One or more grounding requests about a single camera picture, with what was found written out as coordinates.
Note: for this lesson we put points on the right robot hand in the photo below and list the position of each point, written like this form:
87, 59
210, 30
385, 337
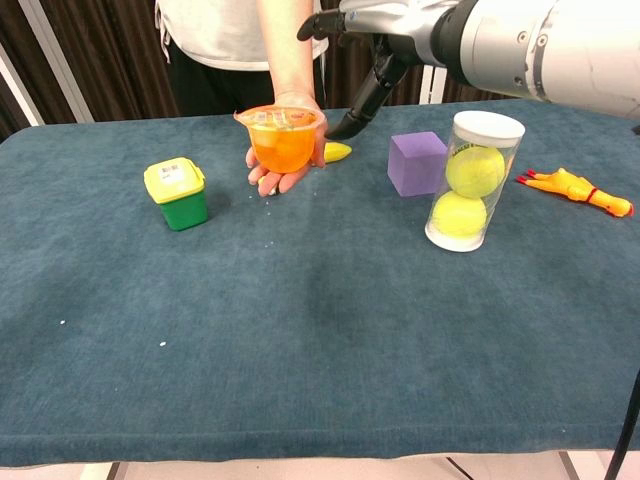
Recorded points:
380, 65

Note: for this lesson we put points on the person's hand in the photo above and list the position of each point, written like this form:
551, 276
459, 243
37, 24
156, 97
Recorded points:
287, 175

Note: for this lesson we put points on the orange jelly cup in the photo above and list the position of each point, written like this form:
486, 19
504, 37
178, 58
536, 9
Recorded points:
282, 140

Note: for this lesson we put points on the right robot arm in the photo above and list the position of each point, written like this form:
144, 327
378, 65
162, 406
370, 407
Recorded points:
540, 45

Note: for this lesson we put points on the person's forearm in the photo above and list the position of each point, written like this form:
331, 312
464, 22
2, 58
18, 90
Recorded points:
295, 47

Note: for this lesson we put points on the purple foam cube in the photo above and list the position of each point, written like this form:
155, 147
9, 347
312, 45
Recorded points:
415, 165

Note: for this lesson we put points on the green bin with yellow lid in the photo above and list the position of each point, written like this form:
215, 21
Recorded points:
177, 192

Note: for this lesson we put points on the blue table cloth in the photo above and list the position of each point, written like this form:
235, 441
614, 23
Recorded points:
300, 310

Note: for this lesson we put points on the yellow tennis ball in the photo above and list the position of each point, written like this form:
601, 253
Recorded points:
459, 214
475, 170

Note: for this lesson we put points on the person's torso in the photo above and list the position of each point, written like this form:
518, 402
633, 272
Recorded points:
220, 45

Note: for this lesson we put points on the clear tennis ball tube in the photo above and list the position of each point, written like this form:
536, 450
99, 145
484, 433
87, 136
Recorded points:
475, 185

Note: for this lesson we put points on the dark brown curtain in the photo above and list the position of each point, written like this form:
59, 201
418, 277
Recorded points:
100, 55

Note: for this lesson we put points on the yellow rubber chicken toy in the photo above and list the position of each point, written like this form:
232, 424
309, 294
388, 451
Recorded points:
580, 190

